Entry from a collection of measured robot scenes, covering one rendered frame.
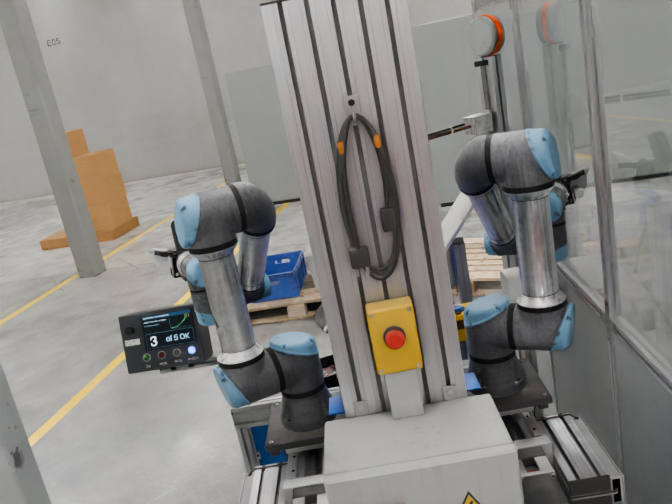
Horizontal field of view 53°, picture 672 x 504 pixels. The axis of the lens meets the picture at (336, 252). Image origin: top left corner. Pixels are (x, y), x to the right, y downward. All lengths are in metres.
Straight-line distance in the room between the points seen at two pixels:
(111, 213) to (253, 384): 8.75
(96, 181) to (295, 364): 8.78
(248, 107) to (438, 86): 3.16
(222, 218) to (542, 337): 0.80
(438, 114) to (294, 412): 6.32
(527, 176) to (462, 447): 0.63
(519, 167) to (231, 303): 0.72
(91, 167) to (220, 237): 8.76
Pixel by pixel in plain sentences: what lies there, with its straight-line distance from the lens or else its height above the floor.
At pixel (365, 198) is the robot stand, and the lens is 1.25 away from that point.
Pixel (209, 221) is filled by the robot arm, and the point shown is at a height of 1.62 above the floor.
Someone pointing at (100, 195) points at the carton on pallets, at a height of 0.64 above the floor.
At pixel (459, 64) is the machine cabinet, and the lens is 7.79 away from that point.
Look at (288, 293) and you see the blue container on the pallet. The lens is 5.47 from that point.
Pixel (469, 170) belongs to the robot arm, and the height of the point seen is 1.61.
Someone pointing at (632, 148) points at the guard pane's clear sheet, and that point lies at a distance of 1.89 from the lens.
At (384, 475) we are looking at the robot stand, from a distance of 1.24.
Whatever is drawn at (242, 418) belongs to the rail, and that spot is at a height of 0.82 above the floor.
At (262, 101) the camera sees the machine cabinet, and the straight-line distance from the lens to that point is 9.81.
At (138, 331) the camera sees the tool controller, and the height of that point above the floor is 1.20.
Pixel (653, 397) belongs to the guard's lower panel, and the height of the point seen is 0.88.
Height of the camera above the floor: 1.92
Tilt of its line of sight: 16 degrees down
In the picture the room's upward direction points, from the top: 11 degrees counter-clockwise
